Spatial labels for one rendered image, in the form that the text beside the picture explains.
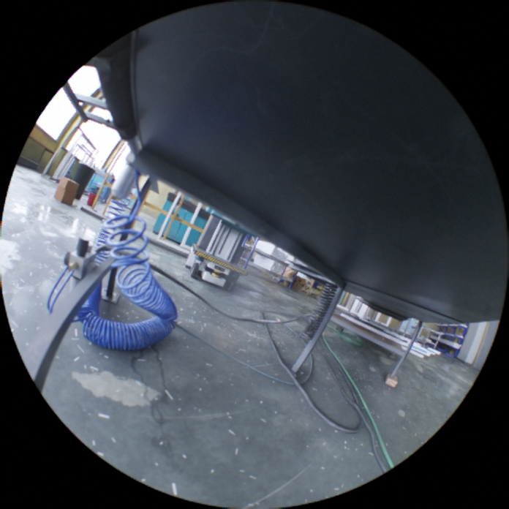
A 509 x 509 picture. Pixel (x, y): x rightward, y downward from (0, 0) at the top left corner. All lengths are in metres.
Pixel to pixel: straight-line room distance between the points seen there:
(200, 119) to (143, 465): 0.57
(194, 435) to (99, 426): 0.24
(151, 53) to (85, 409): 0.57
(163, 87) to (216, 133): 0.07
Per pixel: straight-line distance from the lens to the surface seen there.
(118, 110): 0.22
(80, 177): 4.48
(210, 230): 2.16
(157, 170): 0.31
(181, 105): 0.16
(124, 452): 0.48
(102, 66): 0.16
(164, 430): 0.50
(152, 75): 0.16
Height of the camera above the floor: 0.47
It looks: 2 degrees up
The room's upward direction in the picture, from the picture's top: 25 degrees clockwise
